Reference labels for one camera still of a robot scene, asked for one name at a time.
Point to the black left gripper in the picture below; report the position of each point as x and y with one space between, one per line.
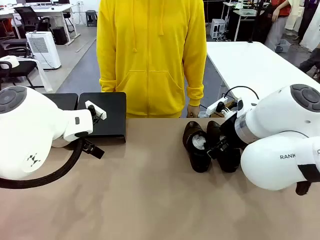
93 149

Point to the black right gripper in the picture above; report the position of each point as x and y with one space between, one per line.
232 132

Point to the dark leather dress shoe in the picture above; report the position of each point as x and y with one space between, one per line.
200 160
230 162

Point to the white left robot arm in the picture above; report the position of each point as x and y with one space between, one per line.
25 125

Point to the right forearm in yellow sleeve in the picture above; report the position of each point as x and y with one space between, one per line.
106 75

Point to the left forearm in yellow sleeve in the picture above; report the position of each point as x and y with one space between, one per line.
197 82

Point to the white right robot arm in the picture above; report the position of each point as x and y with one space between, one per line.
275 162

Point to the black metal shoe stand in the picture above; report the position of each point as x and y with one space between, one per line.
65 100
112 112

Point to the person's left hand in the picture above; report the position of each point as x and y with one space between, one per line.
193 111

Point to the white paper shoe stuffing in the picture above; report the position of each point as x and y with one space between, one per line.
199 142

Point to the small white plastic box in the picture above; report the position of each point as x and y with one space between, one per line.
202 114

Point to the white cloth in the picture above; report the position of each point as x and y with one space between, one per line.
45 77

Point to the large white table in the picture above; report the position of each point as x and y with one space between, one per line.
250 65

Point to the black armrest office chair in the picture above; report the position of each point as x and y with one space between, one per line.
22 68

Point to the white air purifier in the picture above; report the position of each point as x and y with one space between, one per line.
45 52

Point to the person in yellow hoodie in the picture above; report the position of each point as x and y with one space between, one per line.
150 50

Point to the black computer tower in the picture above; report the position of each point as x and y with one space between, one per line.
60 35

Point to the white computer case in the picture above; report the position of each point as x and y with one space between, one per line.
217 28

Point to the white cap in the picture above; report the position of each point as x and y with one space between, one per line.
10 62

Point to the grey storage bin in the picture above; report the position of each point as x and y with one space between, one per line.
283 46

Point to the person in dark trousers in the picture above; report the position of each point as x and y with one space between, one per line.
311 62

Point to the black stool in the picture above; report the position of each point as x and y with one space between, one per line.
91 16

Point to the person in red top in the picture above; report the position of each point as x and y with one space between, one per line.
277 27

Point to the white office desk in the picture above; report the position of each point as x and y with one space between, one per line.
57 8

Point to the black mesh office chair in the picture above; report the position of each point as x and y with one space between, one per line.
27 16

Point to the white keyboard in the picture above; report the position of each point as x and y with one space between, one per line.
41 7

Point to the white hanging garment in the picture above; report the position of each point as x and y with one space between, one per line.
295 15

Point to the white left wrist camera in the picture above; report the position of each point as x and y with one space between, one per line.
100 113

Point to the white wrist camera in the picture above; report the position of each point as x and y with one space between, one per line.
100 113
212 107

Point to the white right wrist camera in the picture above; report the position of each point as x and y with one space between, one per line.
212 107

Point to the white frame table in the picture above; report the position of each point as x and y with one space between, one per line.
247 15

